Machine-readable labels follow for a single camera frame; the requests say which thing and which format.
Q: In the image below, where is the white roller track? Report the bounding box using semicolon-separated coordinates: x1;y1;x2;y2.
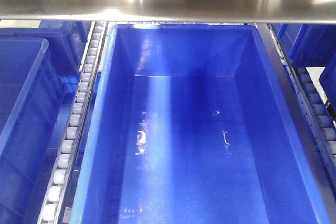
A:
267;23;336;177
37;21;109;223

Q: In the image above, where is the left white roller track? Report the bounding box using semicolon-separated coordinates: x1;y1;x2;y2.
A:
37;21;109;223

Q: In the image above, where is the left rear blue bin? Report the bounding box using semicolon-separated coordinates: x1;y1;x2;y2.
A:
1;19;92;76

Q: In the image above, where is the right rear blue bin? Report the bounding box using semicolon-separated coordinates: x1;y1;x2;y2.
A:
271;23;335;68

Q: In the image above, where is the large central blue bin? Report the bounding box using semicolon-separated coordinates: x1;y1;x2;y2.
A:
70;24;332;223

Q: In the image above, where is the right white roller track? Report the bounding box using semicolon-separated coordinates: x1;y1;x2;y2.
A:
267;23;336;177

